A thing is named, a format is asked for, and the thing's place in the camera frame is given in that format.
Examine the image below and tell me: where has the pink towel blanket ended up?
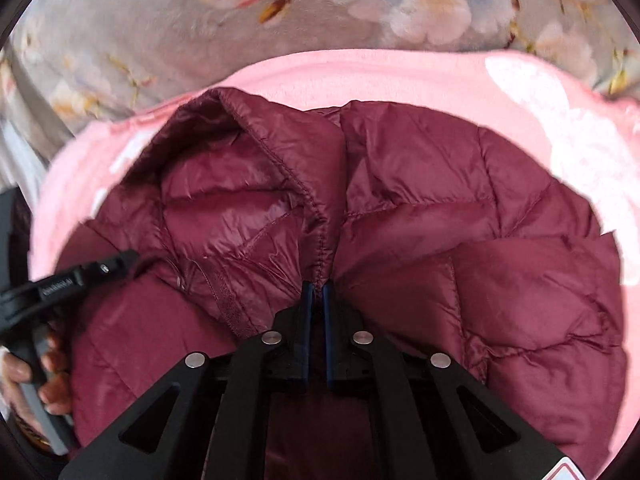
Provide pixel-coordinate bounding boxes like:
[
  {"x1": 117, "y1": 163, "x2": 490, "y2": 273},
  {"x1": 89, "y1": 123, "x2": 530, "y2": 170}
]
[{"x1": 29, "y1": 50, "x2": 639, "y2": 452}]

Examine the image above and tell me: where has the maroon puffer jacket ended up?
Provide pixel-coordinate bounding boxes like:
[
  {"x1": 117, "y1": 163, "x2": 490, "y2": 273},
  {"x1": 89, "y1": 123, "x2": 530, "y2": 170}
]
[{"x1": 58, "y1": 89, "x2": 627, "y2": 477}]

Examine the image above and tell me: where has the grey floral quilt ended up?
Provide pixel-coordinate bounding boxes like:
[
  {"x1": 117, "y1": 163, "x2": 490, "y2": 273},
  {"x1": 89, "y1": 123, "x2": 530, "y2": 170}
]
[{"x1": 0, "y1": 0, "x2": 640, "y2": 162}]

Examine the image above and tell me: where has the person's left hand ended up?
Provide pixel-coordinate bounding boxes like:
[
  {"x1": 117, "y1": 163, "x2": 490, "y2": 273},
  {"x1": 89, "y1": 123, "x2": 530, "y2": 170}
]
[{"x1": 1, "y1": 323, "x2": 73, "y2": 441}]

